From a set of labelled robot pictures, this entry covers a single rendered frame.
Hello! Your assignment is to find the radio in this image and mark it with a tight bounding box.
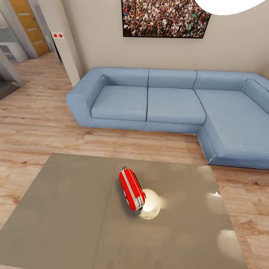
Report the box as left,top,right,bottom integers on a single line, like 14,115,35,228
119,167,146,211

